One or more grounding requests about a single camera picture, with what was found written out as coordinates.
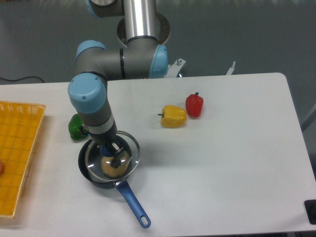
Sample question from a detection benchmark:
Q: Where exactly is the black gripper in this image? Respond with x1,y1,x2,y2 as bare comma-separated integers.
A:
78,124,125,168

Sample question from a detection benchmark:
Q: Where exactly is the glass pot lid blue knob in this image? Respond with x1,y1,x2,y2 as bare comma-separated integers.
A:
83,131,140,184

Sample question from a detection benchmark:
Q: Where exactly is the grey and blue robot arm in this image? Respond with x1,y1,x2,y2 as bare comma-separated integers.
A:
68,0,168,168

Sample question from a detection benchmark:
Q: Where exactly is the beige donut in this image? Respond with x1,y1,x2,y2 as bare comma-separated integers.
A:
101,151,130,179

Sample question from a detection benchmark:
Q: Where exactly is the green bell pepper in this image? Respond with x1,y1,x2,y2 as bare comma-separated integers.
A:
68,114,89,141

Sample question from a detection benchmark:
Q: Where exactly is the yellow bell pepper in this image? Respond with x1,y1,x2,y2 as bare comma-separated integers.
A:
159,105,187,128

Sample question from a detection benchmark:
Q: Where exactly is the red bell pepper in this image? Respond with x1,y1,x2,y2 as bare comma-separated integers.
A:
186,92,204,118

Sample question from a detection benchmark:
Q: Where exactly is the yellow plastic basket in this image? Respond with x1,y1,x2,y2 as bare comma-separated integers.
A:
0,101,46,218

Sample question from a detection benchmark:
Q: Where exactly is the black device at table corner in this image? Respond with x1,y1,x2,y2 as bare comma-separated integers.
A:
304,199,316,225

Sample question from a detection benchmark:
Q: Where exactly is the dark pot with blue handle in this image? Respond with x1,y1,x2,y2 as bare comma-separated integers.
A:
78,137,151,229

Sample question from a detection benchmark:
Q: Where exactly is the black cable on floor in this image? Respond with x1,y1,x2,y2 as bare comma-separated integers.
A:
0,76,45,83

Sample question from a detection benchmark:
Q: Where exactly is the white bracket with bolt right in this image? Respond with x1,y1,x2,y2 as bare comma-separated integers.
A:
226,61,236,76

